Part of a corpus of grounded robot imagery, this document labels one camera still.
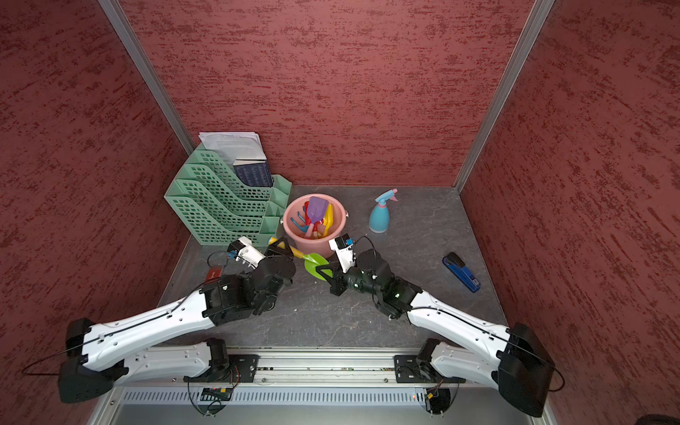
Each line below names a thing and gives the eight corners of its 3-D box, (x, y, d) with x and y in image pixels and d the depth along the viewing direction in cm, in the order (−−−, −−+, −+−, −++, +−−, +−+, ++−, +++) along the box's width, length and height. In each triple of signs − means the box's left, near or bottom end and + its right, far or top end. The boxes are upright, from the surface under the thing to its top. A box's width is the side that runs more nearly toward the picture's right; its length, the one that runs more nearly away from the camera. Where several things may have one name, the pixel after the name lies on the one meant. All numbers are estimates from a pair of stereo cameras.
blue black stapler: (471, 294, 91) (476, 289, 88) (441, 260, 100) (445, 254, 96) (478, 290, 92) (484, 284, 89) (448, 256, 101) (452, 250, 97)
